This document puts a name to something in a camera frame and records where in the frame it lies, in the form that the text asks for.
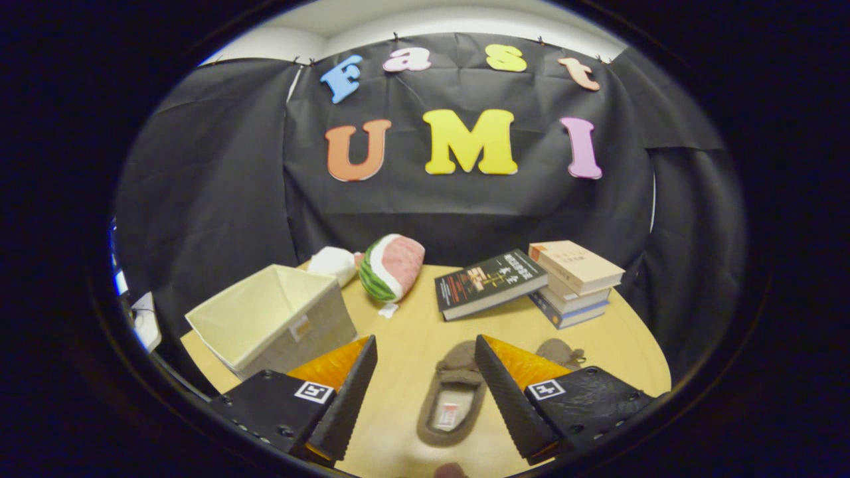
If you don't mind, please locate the brown fuzzy slipper shoe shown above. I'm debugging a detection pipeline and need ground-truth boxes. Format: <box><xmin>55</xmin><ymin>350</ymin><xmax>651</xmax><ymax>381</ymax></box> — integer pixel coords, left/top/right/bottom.
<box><xmin>535</xmin><ymin>338</ymin><xmax>586</xmax><ymax>370</ymax></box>
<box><xmin>416</xmin><ymin>341</ymin><xmax>489</xmax><ymax>447</ymax></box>

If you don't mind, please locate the black cover book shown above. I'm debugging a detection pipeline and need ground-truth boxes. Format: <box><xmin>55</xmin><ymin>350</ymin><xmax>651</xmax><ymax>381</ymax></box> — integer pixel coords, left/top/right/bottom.
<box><xmin>434</xmin><ymin>249</ymin><xmax>549</xmax><ymax>322</ymax></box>

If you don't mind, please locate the beige cover book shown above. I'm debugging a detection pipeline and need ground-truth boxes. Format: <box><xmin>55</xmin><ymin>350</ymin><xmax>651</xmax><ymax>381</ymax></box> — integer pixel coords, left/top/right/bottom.
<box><xmin>529</xmin><ymin>240</ymin><xmax>626</xmax><ymax>296</ymax></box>

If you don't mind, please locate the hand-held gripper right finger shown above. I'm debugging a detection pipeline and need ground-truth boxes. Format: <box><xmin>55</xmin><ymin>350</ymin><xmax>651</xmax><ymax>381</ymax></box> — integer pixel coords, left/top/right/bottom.
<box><xmin>474</xmin><ymin>334</ymin><xmax>665</xmax><ymax>465</ymax></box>

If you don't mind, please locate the black backdrop cloth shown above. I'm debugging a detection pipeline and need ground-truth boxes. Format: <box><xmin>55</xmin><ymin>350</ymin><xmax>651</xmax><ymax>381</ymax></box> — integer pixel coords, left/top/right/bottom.
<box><xmin>113</xmin><ymin>32</ymin><xmax>748</xmax><ymax>392</ymax></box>

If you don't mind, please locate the white cover book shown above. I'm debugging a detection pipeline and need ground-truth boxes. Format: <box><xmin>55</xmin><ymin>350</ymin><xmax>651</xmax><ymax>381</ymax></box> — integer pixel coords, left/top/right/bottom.
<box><xmin>545</xmin><ymin>276</ymin><xmax>612</xmax><ymax>315</ymax></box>

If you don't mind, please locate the grey fabric storage box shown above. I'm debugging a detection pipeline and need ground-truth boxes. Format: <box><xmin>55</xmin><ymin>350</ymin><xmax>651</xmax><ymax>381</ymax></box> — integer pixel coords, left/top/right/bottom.
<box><xmin>185</xmin><ymin>264</ymin><xmax>358</xmax><ymax>381</ymax></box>

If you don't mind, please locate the watermelon slice plush toy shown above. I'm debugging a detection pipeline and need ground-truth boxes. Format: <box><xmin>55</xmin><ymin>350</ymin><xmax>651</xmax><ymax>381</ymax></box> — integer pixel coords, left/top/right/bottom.
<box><xmin>359</xmin><ymin>233</ymin><xmax>426</xmax><ymax>318</ymax></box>

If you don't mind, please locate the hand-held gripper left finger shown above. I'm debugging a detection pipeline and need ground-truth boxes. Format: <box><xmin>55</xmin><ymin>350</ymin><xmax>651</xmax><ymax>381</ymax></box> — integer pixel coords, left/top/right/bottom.
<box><xmin>211</xmin><ymin>334</ymin><xmax>378</xmax><ymax>464</ymax></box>

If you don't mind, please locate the white plush toy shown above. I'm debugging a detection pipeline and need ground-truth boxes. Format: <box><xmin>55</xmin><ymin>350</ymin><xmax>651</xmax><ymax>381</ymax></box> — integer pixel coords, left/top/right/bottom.
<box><xmin>307</xmin><ymin>246</ymin><xmax>363</xmax><ymax>288</ymax></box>

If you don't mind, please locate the blue cover book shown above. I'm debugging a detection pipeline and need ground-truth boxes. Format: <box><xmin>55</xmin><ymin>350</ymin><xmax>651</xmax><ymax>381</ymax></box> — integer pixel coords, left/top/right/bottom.
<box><xmin>529</xmin><ymin>292</ymin><xmax>610</xmax><ymax>330</ymax></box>

